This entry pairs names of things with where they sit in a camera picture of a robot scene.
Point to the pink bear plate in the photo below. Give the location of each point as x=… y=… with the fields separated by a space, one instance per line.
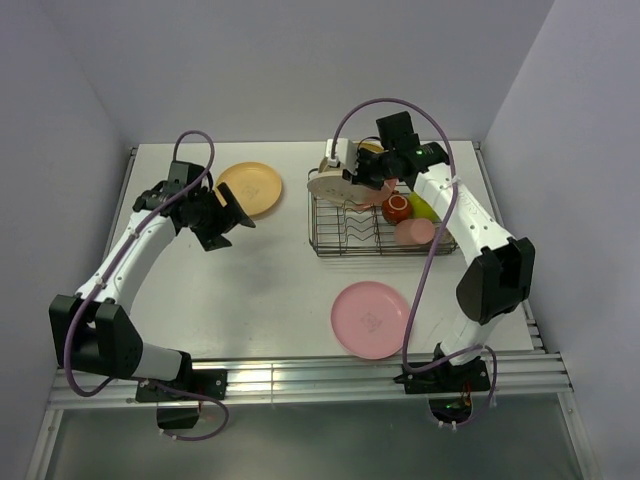
x=368 y=319

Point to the beige yellow branch plate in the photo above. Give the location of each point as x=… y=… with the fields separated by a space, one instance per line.
x=374 y=148

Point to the orange bear plate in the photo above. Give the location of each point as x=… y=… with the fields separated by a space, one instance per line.
x=256 y=186

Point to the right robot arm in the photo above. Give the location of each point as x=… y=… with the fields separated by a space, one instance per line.
x=499 y=266

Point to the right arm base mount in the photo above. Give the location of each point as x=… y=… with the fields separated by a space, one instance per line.
x=467 y=380

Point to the pink plastic cup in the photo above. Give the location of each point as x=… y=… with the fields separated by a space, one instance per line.
x=413 y=232

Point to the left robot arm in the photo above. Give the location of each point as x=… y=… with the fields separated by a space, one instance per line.
x=92 y=329

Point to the red black mug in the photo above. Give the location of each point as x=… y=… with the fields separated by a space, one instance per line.
x=396 y=209

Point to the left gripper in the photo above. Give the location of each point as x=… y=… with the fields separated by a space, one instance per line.
x=228 y=216

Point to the lime green bowl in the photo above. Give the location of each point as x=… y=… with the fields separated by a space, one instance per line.
x=421 y=209

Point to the beige pink branch plate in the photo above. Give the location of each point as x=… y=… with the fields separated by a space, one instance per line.
x=361 y=197

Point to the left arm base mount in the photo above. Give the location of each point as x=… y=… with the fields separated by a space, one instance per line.
x=179 y=405

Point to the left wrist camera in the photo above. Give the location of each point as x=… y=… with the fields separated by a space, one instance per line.
x=181 y=174

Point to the large pink white plate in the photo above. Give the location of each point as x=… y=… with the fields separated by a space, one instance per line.
x=329 y=185

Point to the black wire dish rack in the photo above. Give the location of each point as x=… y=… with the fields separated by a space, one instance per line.
x=338 y=231

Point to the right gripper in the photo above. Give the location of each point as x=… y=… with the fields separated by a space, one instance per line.
x=360 y=177

